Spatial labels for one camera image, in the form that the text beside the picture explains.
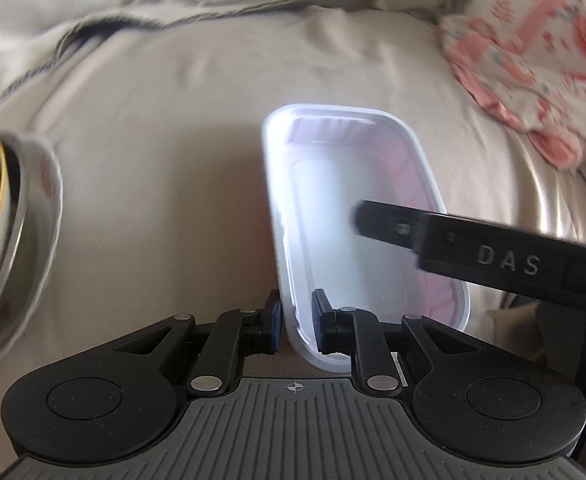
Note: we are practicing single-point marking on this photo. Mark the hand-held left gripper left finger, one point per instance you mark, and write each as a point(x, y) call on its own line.
point(274, 327)

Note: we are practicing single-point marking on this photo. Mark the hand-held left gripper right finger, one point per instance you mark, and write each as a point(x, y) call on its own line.
point(319, 325)

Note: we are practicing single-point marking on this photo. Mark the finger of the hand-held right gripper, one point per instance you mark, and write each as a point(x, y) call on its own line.
point(383, 222)

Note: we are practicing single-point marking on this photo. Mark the white rectangular plastic container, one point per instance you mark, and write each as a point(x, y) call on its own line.
point(333, 200)

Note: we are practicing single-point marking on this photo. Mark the stack of bowls and plates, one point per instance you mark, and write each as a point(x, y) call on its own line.
point(33, 240)

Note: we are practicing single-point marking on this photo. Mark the pink printed cloth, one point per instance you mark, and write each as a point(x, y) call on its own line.
point(523, 60)

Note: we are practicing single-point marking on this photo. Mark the beige bed sheet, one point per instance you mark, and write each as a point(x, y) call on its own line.
point(173, 135)

